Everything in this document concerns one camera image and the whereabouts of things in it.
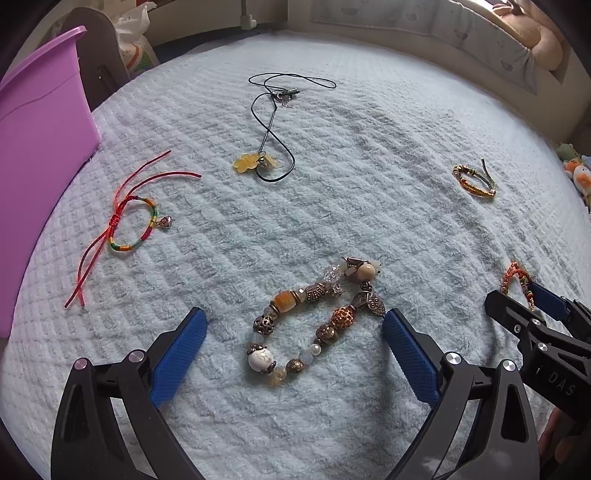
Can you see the white printed plastic bag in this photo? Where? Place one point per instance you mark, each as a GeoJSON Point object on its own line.
{"type": "Point", "coordinates": [136, 41]}

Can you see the grey bed bumper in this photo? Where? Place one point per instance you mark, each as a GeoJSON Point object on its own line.
{"type": "Point", "coordinates": [438, 41]}

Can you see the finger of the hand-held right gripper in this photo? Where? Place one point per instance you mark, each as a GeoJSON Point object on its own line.
{"type": "Point", "coordinates": [512, 314]}
{"type": "Point", "coordinates": [549, 302]}

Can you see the grey chair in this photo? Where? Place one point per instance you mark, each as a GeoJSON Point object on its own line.
{"type": "Point", "coordinates": [99, 50]}

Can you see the pink plastic tub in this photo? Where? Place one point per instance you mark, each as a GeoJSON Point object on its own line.
{"type": "Point", "coordinates": [41, 161]}

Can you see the beige plush toy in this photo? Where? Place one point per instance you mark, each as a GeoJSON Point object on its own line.
{"type": "Point", "coordinates": [535, 37]}

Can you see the person's right hand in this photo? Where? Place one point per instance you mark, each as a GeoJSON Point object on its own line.
{"type": "Point", "coordinates": [551, 434]}

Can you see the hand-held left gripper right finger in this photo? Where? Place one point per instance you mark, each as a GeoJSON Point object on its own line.
{"type": "Point", "coordinates": [411, 360]}

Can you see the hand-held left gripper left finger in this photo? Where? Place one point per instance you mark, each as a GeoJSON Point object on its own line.
{"type": "Point", "coordinates": [178, 353]}

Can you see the light blue quilted blanket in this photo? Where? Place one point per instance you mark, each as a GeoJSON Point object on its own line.
{"type": "Point", "coordinates": [369, 184]}

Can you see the green plush toy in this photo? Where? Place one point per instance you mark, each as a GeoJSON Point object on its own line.
{"type": "Point", "coordinates": [566, 150]}

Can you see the white orange plush toy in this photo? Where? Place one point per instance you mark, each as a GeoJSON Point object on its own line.
{"type": "Point", "coordinates": [579, 174]}

